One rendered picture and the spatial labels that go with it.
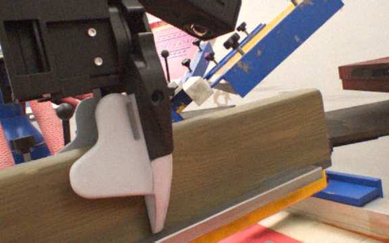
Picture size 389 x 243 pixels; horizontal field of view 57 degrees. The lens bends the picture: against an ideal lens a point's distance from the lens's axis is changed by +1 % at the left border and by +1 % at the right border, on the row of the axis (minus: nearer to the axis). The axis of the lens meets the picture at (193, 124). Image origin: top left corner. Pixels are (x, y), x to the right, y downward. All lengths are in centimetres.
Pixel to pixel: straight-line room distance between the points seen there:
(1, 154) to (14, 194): 63
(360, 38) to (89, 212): 234
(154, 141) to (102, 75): 5
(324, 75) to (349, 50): 25
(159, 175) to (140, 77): 6
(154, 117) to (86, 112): 7
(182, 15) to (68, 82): 10
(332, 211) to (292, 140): 19
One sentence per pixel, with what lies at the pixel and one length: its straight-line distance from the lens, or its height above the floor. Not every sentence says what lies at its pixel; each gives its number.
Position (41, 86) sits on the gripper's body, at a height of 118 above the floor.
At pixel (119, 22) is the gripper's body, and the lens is 22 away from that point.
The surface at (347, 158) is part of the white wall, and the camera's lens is 271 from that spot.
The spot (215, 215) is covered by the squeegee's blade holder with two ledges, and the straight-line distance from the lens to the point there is 26.
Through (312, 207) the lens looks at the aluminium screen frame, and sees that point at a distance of 51.
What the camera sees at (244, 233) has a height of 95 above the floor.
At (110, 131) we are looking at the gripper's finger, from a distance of 21.
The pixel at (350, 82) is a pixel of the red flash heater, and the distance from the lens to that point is 139.
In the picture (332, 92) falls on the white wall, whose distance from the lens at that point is 264.
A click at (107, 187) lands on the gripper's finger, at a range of 21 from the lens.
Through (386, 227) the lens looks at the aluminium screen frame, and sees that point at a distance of 46.
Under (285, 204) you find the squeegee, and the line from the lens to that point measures 33.
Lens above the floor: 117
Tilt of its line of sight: 8 degrees down
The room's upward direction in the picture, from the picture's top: 11 degrees counter-clockwise
